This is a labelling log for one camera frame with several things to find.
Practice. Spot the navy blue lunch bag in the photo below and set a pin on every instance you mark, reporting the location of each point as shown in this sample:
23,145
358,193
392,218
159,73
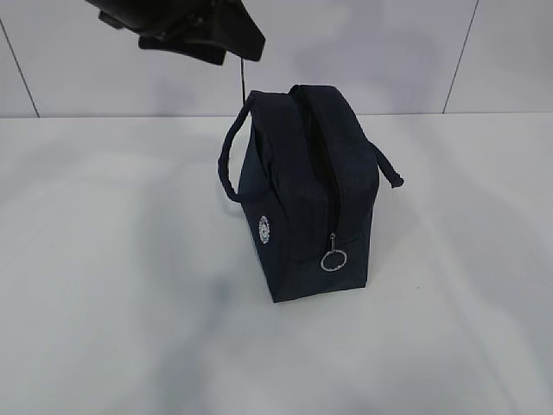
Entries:
307,178

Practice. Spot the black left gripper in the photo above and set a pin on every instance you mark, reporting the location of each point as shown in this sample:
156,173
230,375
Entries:
220,28

